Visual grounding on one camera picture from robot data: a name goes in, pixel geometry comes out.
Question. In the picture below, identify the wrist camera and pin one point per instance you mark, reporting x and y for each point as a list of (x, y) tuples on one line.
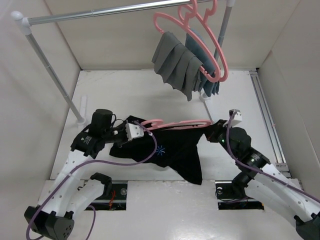
[(133, 131), (235, 117)]

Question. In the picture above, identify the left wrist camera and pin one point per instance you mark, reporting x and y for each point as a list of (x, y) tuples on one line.
[(133, 131)]

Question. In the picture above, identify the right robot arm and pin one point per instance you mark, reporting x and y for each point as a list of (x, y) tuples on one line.
[(259, 179)]

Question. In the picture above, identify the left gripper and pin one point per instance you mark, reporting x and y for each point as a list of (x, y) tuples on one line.
[(125, 139)]

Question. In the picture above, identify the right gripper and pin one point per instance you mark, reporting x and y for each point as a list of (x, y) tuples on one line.
[(216, 127)]

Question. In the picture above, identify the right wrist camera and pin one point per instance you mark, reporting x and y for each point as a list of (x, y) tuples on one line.
[(235, 117)]

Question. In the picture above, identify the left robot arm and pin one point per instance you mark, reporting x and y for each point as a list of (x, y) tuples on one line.
[(54, 215)]

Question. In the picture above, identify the blue t shirt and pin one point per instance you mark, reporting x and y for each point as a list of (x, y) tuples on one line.
[(209, 88)]

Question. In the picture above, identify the black t shirt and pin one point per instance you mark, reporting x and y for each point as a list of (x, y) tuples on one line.
[(176, 147)]

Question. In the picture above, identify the grey t shirt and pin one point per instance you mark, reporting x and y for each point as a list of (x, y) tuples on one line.
[(177, 65)]

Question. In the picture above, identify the pink hanger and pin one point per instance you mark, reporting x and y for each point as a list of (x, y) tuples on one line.
[(175, 123), (190, 11), (184, 25)]

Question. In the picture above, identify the aluminium rail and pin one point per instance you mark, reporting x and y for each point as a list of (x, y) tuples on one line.
[(280, 160)]

